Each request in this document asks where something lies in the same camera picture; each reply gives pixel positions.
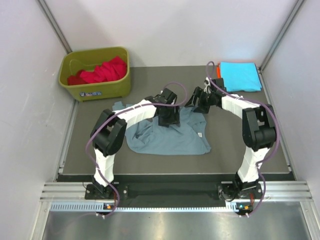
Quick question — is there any slotted grey cable duct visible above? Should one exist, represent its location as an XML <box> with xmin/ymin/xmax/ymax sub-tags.
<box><xmin>50</xmin><ymin>202</ymin><xmax>249</xmax><ymax>213</ymax></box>

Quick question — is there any red t-shirt in bin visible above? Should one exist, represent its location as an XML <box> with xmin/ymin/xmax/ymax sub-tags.
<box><xmin>67</xmin><ymin>56</ymin><xmax>128</xmax><ymax>86</ymax></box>

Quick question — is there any aluminium left corner post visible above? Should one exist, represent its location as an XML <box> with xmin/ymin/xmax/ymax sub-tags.
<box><xmin>36</xmin><ymin>0</ymin><xmax>72</xmax><ymax>54</ymax></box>

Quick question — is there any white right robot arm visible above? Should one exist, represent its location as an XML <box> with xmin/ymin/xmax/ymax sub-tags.
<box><xmin>185</xmin><ymin>78</ymin><xmax>278</xmax><ymax>200</ymax></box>

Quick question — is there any folded cyan t-shirt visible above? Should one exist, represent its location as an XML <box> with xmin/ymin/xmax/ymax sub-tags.
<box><xmin>219</xmin><ymin>62</ymin><xmax>262</xmax><ymax>92</ymax></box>

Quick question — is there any aluminium corner post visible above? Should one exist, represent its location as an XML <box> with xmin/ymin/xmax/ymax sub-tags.
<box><xmin>258</xmin><ymin>0</ymin><xmax>307</xmax><ymax>71</ymax></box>
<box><xmin>36</xmin><ymin>0</ymin><xmax>72</xmax><ymax>54</ymax></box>

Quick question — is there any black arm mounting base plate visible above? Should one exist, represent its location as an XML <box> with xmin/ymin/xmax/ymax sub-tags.
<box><xmin>84</xmin><ymin>181</ymin><xmax>263</xmax><ymax>201</ymax></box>

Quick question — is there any olive green plastic bin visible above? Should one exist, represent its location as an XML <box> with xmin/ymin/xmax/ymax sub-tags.
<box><xmin>58</xmin><ymin>46</ymin><xmax>131</xmax><ymax>102</ymax></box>

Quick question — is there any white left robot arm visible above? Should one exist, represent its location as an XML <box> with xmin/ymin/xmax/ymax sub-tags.
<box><xmin>87</xmin><ymin>88</ymin><xmax>180</xmax><ymax>199</ymax></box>

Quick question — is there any aluminium right corner post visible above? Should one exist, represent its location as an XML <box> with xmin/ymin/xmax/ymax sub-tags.
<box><xmin>258</xmin><ymin>0</ymin><xmax>307</xmax><ymax>71</ymax></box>

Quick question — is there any folded orange t-shirt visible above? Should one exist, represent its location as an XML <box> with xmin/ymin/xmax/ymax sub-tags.
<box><xmin>216</xmin><ymin>64</ymin><xmax>221</xmax><ymax>78</ymax></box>

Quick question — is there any aluminium front frame rail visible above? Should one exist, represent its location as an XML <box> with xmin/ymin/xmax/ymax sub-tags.
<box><xmin>40</xmin><ymin>181</ymin><xmax>313</xmax><ymax>202</ymax></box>

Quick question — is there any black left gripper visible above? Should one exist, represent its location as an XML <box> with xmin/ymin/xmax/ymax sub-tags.
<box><xmin>158</xmin><ymin>104</ymin><xmax>180</xmax><ymax>128</ymax></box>

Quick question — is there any grey-blue t-shirt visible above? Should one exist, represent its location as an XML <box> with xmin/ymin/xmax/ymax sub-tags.
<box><xmin>125</xmin><ymin>107</ymin><xmax>211</xmax><ymax>156</ymax></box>

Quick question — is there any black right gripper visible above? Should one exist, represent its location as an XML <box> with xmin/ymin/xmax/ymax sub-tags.
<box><xmin>184</xmin><ymin>87</ymin><xmax>216</xmax><ymax>114</ymax></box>

